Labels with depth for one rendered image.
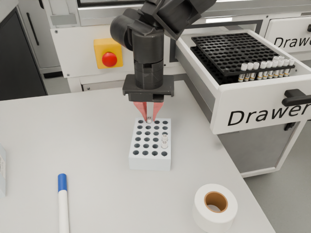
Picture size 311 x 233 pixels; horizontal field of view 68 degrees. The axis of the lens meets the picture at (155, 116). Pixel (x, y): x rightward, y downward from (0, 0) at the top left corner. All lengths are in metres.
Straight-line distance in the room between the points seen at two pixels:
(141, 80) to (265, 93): 0.23
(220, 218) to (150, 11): 0.35
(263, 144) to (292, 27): 0.61
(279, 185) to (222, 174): 1.07
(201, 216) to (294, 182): 1.24
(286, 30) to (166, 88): 0.52
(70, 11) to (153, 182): 0.47
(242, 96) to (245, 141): 0.74
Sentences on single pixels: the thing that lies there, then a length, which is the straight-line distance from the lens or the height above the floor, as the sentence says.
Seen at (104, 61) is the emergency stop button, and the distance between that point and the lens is 0.63.
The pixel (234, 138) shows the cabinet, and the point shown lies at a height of 0.39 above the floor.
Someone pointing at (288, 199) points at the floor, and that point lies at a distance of 1.51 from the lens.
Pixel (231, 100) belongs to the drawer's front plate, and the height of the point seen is 0.90.
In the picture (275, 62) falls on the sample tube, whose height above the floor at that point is 0.91.
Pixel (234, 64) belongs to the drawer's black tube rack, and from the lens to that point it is 0.58.
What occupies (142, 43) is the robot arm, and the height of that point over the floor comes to 1.00.
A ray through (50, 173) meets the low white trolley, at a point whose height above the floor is 0.76.
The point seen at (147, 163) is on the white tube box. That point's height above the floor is 0.78.
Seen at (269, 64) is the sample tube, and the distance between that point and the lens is 0.59.
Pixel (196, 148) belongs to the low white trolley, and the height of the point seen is 0.76.
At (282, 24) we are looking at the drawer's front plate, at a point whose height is 0.92.
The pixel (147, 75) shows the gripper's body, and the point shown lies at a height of 0.94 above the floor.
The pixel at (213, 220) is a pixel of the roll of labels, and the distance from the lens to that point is 0.40.
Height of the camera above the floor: 1.15
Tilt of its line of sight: 40 degrees down
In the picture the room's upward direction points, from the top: straight up
